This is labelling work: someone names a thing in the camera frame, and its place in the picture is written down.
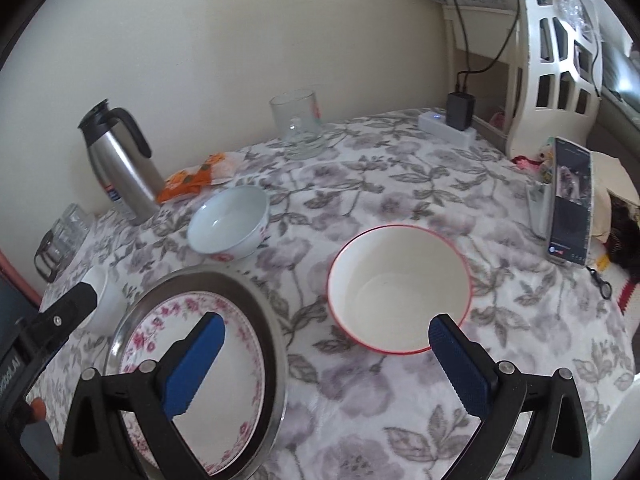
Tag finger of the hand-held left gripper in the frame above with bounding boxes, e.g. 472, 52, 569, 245
20, 282, 99, 361

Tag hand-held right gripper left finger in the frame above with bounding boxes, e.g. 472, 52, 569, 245
59, 311, 227, 480

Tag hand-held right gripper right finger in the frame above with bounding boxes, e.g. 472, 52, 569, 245
427, 314, 592, 480

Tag white square bowl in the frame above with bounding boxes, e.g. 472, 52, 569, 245
80, 264, 132, 337

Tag pink floral round plate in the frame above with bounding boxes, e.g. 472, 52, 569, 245
119, 296, 266, 476

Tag stainless steel basin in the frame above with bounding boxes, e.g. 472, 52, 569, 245
102, 266, 290, 480

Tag strawberry print bowl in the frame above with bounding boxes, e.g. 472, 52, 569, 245
326, 225, 472, 356

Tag pale blue bowl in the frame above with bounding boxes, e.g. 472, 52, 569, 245
187, 185, 271, 262

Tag dark blue cabinet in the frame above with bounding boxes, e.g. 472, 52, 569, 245
0, 272, 38, 332

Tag pink board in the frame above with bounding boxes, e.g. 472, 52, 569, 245
0, 252, 43, 308

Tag stainless steel thermos jug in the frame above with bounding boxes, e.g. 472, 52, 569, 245
77, 99, 167, 226

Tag small black scissors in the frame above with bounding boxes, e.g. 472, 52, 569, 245
587, 266, 614, 301

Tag grey floral tablecloth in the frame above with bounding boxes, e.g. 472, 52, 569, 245
39, 110, 636, 480

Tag smartphone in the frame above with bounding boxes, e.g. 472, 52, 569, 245
547, 136, 594, 267

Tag orange and white snack packet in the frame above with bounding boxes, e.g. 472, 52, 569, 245
210, 151, 247, 184

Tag black cloth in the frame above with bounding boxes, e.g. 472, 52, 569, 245
602, 195, 640, 278

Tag cream bag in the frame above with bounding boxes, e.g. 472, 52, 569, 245
590, 152, 626, 246

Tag white power strip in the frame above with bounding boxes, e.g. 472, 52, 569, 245
419, 109, 478, 147

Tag black power adapter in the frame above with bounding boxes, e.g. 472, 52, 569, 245
446, 71, 476, 131

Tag clear glass mug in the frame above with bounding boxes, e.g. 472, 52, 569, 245
270, 89, 323, 161

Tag white lattice chair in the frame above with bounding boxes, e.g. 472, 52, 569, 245
505, 0, 603, 161

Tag black cable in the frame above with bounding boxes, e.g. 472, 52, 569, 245
450, 0, 522, 92

